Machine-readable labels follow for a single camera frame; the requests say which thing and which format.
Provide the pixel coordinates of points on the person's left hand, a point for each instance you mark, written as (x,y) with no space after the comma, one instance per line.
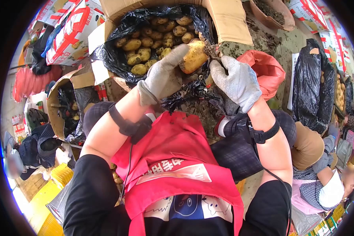
(162,81)

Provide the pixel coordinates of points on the person's right hand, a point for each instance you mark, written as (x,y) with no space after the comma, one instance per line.
(239,84)

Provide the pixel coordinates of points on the person's left fingers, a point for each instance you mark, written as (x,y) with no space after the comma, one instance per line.
(177,54)

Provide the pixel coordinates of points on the person's right thumb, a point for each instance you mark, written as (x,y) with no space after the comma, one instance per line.
(216,72)

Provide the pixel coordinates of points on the person's right fingers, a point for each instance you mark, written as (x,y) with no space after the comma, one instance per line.
(234,60)

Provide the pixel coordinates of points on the large yellow potato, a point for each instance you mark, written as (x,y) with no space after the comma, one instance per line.
(194,59)

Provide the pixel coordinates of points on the brown muddy clump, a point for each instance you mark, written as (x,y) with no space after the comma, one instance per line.
(211,50)

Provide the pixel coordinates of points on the pile of small potatoes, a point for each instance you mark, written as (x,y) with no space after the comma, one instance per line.
(153,38)

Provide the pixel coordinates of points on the torn black plastic sheet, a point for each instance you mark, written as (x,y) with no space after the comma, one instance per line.
(191,93)

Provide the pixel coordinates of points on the red plastic bag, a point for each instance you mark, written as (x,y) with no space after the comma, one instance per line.
(268,72)

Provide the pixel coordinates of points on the big open cardboard box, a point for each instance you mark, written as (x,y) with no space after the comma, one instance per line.
(233,20)

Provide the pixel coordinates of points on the brown basin with soil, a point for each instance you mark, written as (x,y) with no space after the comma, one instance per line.
(273,13)

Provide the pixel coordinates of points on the black plastic box liner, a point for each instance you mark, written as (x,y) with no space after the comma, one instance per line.
(112,59)

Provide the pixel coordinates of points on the black wrist band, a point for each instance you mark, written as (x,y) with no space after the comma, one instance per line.
(126,125)
(264,135)

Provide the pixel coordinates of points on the large black plastic bag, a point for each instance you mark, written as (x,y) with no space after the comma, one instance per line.
(312,88)

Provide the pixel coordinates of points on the row of red printed cartons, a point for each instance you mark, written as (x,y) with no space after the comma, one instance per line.
(318,17)

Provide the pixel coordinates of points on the stack of red printed cartons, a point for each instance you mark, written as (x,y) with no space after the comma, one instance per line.
(70,32)

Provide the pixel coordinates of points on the crate of potatoes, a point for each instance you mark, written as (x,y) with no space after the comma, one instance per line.
(339,94)

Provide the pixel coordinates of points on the person's body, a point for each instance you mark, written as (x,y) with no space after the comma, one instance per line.
(177,177)

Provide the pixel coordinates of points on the small cardboard box with liner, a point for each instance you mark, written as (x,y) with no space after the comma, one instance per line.
(56,109)

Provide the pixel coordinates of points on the red mesh sack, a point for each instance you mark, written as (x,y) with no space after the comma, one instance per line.
(32,84)

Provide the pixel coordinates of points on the stack of yellow crates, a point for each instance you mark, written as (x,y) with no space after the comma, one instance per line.
(47,200)

